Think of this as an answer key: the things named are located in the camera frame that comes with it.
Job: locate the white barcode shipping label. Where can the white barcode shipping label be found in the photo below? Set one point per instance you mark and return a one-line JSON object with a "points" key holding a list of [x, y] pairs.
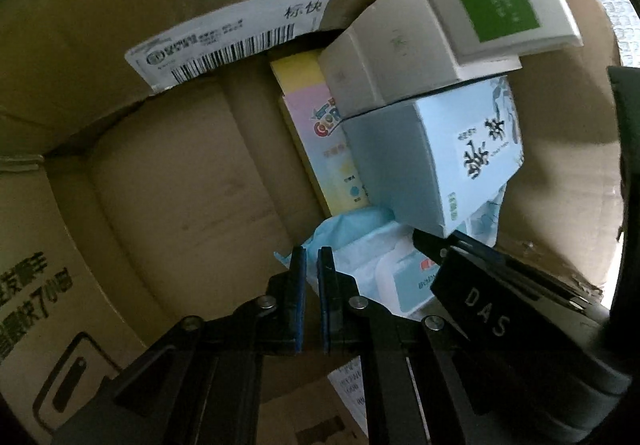
{"points": [[225, 40]]}

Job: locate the blue wet wipes packet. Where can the blue wet wipes packet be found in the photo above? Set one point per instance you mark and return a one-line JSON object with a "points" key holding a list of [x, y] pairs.
{"points": [[370, 245]]}

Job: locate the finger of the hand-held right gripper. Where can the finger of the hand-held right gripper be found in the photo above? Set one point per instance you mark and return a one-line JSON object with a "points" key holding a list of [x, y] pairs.
{"points": [[430, 247], [500, 257]]}

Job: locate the light blue tea box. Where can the light blue tea box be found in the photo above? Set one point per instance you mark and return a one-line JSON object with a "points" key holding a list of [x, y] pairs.
{"points": [[400, 160]]}

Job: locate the plain cream carton box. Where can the plain cream carton box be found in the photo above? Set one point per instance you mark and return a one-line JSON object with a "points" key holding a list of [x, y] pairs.
{"points": [[380, 60]]}

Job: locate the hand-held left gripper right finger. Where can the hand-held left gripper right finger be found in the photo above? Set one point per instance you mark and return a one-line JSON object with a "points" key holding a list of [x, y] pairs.
{"points": [[325, 305]]}

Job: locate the pink colourful printed box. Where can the pink colourful printed box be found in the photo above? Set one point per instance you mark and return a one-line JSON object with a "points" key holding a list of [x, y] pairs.
{"points": [[325, 150]]}

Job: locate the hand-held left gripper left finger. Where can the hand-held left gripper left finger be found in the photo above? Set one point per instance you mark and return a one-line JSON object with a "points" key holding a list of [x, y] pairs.
{"points": [[298, 305]]}

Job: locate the white printed paper label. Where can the white printed paper label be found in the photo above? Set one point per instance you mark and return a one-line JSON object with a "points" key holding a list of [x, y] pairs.
{"points": [[350, 390]]}

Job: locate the brown cardboard box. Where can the brown cardboard box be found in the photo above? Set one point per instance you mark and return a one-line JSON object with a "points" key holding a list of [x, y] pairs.
{"points": [[175, 205]]}

